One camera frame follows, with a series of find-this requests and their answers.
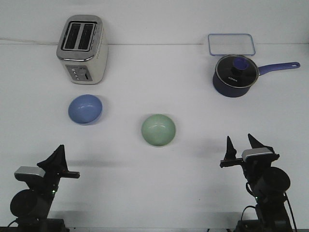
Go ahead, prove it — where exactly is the green bowl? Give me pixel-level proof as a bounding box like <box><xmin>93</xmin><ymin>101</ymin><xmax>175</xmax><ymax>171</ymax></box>
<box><xmin>141</xmin><ymin>114</ymin><xmax>176</xmax><ymax>147</ymax></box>

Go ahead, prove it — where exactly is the glass pot lid blue knob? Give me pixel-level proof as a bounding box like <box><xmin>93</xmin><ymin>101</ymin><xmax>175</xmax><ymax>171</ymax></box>
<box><xmin>215</xmin><ymin>55</ymin><xmax>259</xmax><ymax>88</ymax></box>

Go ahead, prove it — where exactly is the blue saucepan with handle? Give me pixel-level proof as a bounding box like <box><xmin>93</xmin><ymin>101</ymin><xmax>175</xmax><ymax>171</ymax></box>
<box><xmin>213</xmin><ymin>62</ymin><xmax>300</xmax><ymax>98</ymax></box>

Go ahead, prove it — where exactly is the white toaster power cord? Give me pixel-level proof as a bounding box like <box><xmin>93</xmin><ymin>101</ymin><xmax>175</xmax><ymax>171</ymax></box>
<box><xmin>0</xmin><ymin>37</ymin><xmax>60</xmax><ymax>45</ymax></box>

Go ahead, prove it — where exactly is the silver two-slot toaster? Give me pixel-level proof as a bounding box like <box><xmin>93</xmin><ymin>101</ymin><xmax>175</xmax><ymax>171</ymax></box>
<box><xmin>56</xmin><ymin>14</ymin><xmax>109</xmax><ymax>85</ymax></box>

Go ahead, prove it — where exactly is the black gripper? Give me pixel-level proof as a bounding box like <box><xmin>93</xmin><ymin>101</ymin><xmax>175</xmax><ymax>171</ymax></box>
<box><xmin>26</xmin><ymin>145</ymin><xmax>80</xmax><ymax>193</ymax></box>
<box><xmin>220</xmin><ymin>133</ymin><xmax>280</xmax><ymax>184</ymax></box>

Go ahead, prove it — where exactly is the blue bowl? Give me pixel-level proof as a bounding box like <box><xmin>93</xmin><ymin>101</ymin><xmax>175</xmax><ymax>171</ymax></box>
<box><xmin>68</xmin><ymin>94</ymin><xmax>103</xmax><ymax>125</ymax></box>

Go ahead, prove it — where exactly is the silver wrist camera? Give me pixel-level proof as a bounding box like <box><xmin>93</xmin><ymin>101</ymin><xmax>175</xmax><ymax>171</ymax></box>
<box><xmin>241</xmin><ymin>147</ymin><xmax>274</xmax><ymax>162</ymax></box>
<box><xmin>14</xmin><ymin>166</ymin><xmax>45</xmax><ymax>182</ymax></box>

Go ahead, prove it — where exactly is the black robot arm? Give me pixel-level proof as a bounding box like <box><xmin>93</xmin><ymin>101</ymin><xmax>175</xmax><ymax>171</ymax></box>
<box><xmin>10</xmin><ymin>145</ymin><xmax>80</xmax><ymax>232</ymax></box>
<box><xmin>220</xmin><ymin>134</ymin><xmax>297</xmax><ymax>232</ymax></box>

